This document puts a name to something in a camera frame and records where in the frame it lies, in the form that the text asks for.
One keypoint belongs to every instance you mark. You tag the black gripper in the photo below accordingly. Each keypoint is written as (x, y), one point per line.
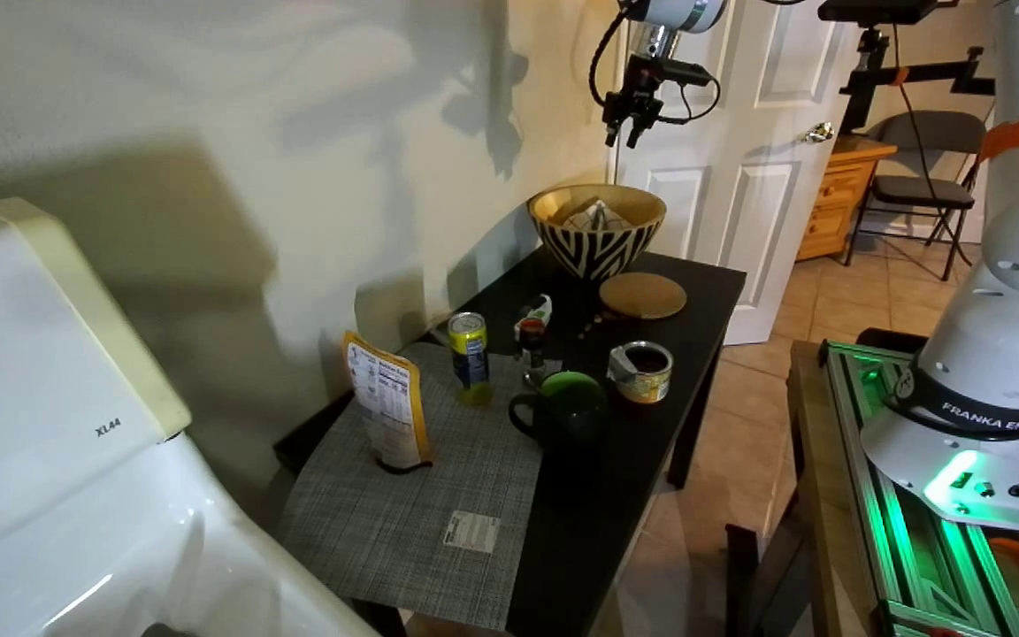
(642, 88)

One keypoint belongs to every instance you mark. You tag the white checked towel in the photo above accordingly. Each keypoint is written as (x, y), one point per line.
(598, 216)

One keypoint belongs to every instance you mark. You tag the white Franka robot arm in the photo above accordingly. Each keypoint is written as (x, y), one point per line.
(1006, 342)

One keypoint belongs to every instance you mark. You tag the wooden bowl with zebra pattern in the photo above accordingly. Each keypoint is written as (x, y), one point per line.
(598, 257)

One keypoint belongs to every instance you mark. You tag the round wooden coaster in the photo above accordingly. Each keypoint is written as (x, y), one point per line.
(646, 295)

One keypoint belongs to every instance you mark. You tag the wooden dresser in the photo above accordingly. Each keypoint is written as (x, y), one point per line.
(840, 200)

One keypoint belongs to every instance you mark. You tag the spice bottle with red cap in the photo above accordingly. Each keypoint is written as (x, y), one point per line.
(528, 350)

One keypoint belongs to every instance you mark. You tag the yellow striped ceramic cup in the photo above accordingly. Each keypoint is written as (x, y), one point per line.
(646, 377)

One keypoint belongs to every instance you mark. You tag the green and yellow can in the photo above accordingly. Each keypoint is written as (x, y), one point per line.
(469, 358)

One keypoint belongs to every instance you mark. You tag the dark green mug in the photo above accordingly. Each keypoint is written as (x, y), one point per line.
(567, 411)

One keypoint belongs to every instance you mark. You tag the gray folding chair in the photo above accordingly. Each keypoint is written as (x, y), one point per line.
(929, 191)

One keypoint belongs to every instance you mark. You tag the cardboard box package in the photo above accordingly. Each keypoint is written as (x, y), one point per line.
(385, 400)

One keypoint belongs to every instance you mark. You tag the black table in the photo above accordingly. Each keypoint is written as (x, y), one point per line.
(602, 497)

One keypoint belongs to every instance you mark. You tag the white label on placemat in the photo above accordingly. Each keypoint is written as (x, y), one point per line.
(473, 534)

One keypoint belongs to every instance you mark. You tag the gray woven placemat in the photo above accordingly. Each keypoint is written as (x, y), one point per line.
(415, 520)

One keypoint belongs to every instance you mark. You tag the white gas stove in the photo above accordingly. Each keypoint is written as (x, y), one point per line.
(37, 411)

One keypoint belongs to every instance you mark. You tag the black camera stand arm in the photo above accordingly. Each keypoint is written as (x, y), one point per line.
(944, 75)

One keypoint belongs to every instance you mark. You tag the aluminium robot stand frame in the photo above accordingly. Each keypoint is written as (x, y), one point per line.
(886, 534)

